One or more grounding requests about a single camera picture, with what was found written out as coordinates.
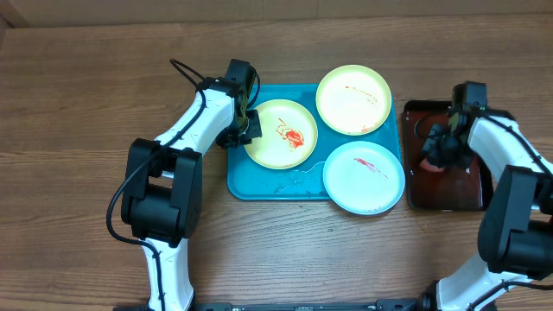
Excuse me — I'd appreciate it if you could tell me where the light blue plate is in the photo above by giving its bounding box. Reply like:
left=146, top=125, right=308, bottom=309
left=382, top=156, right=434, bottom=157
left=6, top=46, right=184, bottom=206
left=322, top=141, right=405, bottom=216

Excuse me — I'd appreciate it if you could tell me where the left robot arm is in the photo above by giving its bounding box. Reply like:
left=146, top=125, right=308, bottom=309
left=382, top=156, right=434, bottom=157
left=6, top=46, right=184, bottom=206
left=106, top=59, right=262, bottom=310

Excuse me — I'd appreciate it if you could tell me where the yellow-green plate with ketchup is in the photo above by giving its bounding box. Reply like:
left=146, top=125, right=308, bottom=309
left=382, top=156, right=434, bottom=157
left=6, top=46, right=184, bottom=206
left=245, top=99, right=318, bottom=169

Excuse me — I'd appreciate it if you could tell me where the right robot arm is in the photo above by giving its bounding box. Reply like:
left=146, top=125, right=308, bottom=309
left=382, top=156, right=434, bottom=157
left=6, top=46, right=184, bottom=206
left=416, top=81, right=552, bottom=310

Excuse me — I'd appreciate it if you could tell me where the red and grey sponge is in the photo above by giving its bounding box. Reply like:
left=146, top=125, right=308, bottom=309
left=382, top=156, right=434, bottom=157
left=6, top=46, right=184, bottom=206
left=419, top=158, right=445, bottom=173

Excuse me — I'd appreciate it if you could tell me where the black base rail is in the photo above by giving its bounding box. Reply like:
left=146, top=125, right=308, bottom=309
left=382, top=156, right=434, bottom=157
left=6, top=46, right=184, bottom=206
left=191, top=298, right=416, bottom=311

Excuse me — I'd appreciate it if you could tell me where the dark red rectangular tray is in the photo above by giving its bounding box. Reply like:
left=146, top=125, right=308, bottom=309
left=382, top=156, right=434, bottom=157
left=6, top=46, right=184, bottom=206
left=401, top=100, right=493, bottom=212

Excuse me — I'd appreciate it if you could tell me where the teal plastic tray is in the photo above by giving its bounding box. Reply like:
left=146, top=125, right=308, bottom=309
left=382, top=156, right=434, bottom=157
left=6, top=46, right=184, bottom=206
left=227, top=84, right=401, bottom=200

